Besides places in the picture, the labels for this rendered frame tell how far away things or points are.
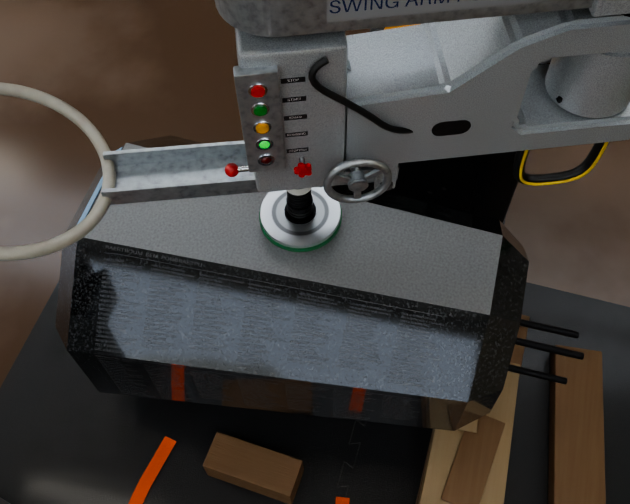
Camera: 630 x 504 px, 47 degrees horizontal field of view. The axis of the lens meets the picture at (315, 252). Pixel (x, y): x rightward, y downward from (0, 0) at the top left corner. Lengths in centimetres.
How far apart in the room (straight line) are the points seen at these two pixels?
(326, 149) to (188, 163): 40
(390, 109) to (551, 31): 33
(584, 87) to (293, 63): 63
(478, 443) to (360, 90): 129
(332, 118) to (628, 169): 206
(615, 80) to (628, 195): 166
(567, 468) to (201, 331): 127
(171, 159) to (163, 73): 180
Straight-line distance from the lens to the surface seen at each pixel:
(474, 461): 236
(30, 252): 164
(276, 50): 134
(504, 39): 148
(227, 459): 243
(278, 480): 240
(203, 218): 200
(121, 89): 355
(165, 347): 204
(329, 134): 151
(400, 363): 191
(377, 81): 150
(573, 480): 256
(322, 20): 130
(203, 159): 179
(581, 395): 266
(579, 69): 162
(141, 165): 181
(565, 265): 299
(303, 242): 186
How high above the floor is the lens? 246
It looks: 59 degrees down
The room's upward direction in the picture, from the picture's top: 2 degrees counter-clockwise
